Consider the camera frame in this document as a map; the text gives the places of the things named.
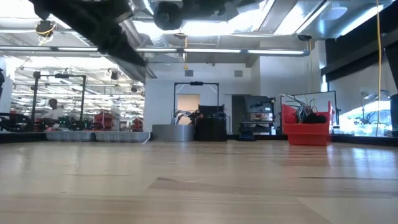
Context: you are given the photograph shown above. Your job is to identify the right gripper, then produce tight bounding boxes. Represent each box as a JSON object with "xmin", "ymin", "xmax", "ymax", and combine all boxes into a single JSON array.
[{"xmin": 182, "ymin": 0, "xmax": 259, "ymax": 16}]

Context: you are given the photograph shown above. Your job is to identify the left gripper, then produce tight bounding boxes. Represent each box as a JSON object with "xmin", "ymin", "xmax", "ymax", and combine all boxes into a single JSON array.
[{"xmin": 29, "ymin": 0, "xmax": 147, "ymax": 67}]

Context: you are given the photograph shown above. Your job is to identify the black cord spool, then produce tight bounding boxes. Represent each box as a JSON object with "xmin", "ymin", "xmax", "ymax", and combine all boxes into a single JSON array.
[{"xmin": 153, "ymin": 1, "xmax": 184, "ymax": 31}]

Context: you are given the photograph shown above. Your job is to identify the yellow hanging power plug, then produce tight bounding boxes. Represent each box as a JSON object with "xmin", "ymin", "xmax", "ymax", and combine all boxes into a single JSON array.
[{"xmin": 182, "ymin": 34, "xmax": 189, "ymax": 70}]

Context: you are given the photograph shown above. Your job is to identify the red tool cabinet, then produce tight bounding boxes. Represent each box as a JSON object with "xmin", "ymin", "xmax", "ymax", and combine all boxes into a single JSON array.
[
  {"xmin": 131, "ymin": 117, "xmax": 144, "ymax": 131},
  {"xmin": 93, "ymin": 111, "xmax": 115, "ymax": 131}
]

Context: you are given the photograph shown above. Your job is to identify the long ceiling light fixture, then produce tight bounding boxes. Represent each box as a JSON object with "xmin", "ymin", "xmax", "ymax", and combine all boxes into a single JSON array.
[{"xmin": 0, "ymin": 45, "xmax": 311, "ymax": 57}]

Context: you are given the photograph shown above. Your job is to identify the grey tool kit case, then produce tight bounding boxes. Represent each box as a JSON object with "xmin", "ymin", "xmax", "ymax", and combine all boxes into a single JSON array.
[{"xmin": 45, "ymin": 130, "xmax": 150, "ymax": 143}]

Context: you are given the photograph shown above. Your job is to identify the black monitor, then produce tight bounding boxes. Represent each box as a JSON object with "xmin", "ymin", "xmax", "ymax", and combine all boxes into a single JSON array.
[{"xmin": 247, "ymin": 95, "xmax": 276, "ymax": 114}]

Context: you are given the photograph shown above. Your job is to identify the black box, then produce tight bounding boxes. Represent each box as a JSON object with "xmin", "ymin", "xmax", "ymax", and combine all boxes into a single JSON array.
[{"xmin": 195, "ymin": 117, "xmax": 228, "ymax": 142}]

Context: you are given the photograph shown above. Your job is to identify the red plastic bin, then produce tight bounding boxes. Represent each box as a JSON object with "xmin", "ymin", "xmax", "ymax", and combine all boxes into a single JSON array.
[{"xmin": 282, "ymin": 101, "xmax": 333, "ymax": 146}]

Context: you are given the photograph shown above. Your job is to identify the black camera gantry frame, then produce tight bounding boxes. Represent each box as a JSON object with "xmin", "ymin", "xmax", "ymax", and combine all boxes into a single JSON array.
[
  {"xmin": 30, "ymin": 71, "xmax": 87, "ymax": 125},
  {"xmin": 173, "ymin": 81, "xmax": 220, "ymax": 125}
]

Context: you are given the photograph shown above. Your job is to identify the ceiling cable reel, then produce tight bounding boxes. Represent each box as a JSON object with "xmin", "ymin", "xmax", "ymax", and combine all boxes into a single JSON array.
[{"xmin": 35, "ymin": 19, "xmax": 57, "ymax": 39}]

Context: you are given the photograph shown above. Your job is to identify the grey duct tape roll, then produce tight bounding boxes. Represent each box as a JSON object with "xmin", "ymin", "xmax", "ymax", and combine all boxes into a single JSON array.
[{"xmin": 151, "ymin": 124, "xmax": 195, "ymax": 142}]

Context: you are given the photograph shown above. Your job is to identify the black curved cable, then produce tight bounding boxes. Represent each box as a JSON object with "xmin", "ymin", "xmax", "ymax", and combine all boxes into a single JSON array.
[{"xmin": 0, "ymin": 112, "xmax": 34, "ymax": 133}]

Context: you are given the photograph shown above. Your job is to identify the multicoloured wire bundle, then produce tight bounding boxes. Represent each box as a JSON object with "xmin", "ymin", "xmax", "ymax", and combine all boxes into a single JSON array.
[{"xmin": 279, "ymin": 93, "xmax": 318, "ymax": 124}]

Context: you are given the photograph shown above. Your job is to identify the black cable bundle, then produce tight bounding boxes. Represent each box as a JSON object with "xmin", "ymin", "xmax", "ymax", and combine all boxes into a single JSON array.
[{"xmin": 302, "ymin": 113, "xmax": 328, "ymax": 124}]

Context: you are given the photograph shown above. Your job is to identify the black table frame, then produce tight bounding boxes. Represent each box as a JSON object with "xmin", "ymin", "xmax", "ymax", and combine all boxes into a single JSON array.
[{"xmin": 0, "ymin": 132, "xmax": 398, "ymax": 147}]

